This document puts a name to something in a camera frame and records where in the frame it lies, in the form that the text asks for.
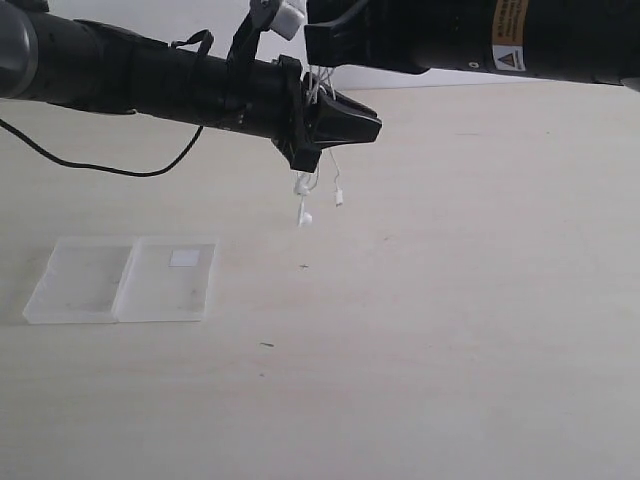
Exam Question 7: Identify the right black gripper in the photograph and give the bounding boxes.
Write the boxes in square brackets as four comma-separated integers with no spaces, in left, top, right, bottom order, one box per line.
[304,0,495,74]

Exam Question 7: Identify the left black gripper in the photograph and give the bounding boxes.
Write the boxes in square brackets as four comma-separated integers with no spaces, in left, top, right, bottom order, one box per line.
[219,55,383,173]

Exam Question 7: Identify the white wired earphones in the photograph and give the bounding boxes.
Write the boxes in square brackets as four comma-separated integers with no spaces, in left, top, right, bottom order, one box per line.
[292,64,347,229]

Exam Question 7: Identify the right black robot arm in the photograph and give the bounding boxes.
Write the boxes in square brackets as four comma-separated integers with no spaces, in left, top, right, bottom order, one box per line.
[304,0,639,90]

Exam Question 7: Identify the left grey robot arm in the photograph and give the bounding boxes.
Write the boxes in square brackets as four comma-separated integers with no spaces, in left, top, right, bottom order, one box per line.
[1,1,382,173]

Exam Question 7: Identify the translucent plastic storage case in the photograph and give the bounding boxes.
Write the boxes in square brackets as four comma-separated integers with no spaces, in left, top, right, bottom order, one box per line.
[23,235,217,325]

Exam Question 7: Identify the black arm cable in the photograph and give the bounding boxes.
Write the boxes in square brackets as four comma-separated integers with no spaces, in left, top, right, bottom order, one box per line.
[0,29,216,177]

